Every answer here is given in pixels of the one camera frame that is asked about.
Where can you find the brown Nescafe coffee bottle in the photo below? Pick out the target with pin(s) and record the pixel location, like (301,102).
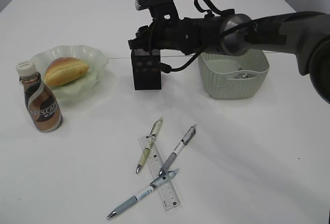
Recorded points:
(40,102)

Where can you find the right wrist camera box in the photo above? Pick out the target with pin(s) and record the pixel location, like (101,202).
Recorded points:
(158,8)

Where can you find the pale green wavy plate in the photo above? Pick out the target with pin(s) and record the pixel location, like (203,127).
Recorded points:
(95,59)

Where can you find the white grey pen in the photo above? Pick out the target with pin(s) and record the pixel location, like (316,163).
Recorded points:
(183,142)

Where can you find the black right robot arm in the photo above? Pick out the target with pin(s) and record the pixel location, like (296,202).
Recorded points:
(303,34)

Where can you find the golden bread roll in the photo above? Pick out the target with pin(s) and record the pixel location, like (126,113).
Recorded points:
(64,70)

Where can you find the yellow-green clear pen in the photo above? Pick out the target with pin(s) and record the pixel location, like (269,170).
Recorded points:
(151,138)

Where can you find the white blue pen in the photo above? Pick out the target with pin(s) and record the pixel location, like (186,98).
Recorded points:
(156,183)

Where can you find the black mesh pen holder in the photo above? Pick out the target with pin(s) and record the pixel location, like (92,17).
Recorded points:
(146,75)

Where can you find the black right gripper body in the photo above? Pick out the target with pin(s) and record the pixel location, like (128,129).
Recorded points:
(182,35)

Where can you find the green plastic woven basket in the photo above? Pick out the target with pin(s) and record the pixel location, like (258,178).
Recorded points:
(218,74)

